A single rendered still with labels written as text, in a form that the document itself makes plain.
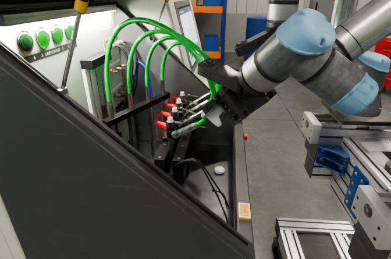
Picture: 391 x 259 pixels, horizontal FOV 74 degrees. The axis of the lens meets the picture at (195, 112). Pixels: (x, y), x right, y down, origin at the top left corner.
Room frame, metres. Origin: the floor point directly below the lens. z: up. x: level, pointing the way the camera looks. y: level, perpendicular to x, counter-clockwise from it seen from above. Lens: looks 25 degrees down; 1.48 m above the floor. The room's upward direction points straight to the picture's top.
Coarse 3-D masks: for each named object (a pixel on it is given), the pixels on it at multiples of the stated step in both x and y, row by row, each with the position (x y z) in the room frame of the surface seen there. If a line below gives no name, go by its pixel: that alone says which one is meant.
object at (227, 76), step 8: (200, 64) 0.56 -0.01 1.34; (208, 64) 0.55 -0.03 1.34; (216, 64) 0.56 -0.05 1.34; (224, 64) 0.56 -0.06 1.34; (200, 72) 0.55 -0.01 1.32; (208, 72) 0.54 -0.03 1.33; (216, 72) 0.53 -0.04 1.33; (224, 72) 0.53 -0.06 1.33; (232, 72) 0.53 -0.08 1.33; (216, 80) 0.52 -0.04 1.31; (224, 80) 0.51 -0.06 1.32; (232, 80) 0.50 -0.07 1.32; (232, 88) 0.50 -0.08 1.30; (240, 88) 0.50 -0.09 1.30
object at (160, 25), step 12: (120, 24) 0.73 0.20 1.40; (156, 24) 0.67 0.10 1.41; (180, 36) 0.64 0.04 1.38; (108, 48) 0.76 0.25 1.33; (192, 48) 0.63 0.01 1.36; (108, 60) 0.77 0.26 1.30; (108, 72) 0.78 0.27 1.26; (108, 84) 0.78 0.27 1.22; (108, 96) 0.78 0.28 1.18; (204, 120) 0.60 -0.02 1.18
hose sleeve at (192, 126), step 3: (192, 123) 0.63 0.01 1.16; (186, 126) 0.64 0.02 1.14; (189, 126) 0.63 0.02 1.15; (192, 126) 0.62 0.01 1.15; (195, 126) 0.62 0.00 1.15; (180, 129) 0.64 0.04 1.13; (183, 129) 0.64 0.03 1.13; (186, 129) 0.63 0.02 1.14; (189, 129) 0.62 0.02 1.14; (192, 129) 0.62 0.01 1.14; (177, 132) 0.64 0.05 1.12; (180, 132) 0.64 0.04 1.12; (183, 132) 0.63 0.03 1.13; (186, 132) 0.63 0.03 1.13; (177, 135) 0.64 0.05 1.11; (180, 135) 0.64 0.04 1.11
